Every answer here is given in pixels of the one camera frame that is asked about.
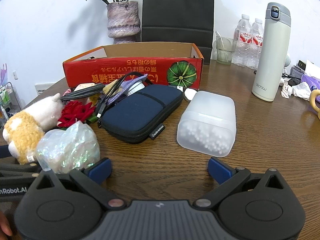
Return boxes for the wooden desktop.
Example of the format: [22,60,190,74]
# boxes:
[0,55,320,230]

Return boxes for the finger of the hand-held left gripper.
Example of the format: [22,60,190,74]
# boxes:
[0,145,18,159]
[0,162,43,180]

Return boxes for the clear water bottle red label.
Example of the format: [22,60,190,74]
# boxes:
[232,14,252,67]
[247,18,263,70]

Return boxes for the black paper bag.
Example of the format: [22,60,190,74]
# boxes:
[141,0,215,66]

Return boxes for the clear glass cup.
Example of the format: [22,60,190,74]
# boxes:
[215,31,235,65]

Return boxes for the crumpled white tissue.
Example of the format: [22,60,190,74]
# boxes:
[281,81,313,102]

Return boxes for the black usb cable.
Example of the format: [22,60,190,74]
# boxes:
[96,72,153,128]

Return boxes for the grey and black device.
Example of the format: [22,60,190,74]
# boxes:
[290,60,308,81]

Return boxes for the cream thermos flask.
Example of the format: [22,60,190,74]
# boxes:
[251,2,291,102]

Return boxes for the white earbud case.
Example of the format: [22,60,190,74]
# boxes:
[184,88,198,102]

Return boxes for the person's left hand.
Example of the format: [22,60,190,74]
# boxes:
[0,210,13,236]

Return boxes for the thin black cable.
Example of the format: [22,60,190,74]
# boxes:
[282,72,302,87]

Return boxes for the white wall vent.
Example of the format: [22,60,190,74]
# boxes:
[34,82,56,96]

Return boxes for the purple fabric pouch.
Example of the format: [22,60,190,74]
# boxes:
[106,76,148,105]

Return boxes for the small yellow box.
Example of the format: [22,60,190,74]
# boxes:
[83,95,98,106]

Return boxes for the translucent cotton swab box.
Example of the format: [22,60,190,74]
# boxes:
[176,90,237,158]

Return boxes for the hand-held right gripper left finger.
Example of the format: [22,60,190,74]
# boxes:
[36,157,127,211]

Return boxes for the yellow mug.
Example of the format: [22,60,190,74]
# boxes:
[309,89,320,120]

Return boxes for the white and tan plush toy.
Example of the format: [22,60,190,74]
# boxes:
[2,93,66,165]

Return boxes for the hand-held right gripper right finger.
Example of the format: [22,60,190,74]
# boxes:
[192,156,285,209]

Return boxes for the red cardboard box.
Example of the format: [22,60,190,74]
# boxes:
[62,42,204,91]

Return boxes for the red fabric flower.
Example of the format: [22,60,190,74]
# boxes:
[57,102,98,130]

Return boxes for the purple tissue pack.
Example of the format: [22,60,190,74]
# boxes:
[301,60,320,91]

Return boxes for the iridescent cellophane bag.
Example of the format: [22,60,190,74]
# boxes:
[36,120,101,174]

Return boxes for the purple ceramic vase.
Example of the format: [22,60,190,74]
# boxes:
[107,1,142,44]

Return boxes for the white charger plug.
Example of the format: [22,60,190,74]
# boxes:
[126,82,146,97]

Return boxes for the navy zip pouch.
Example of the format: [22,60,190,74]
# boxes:
[101,84,184,144]

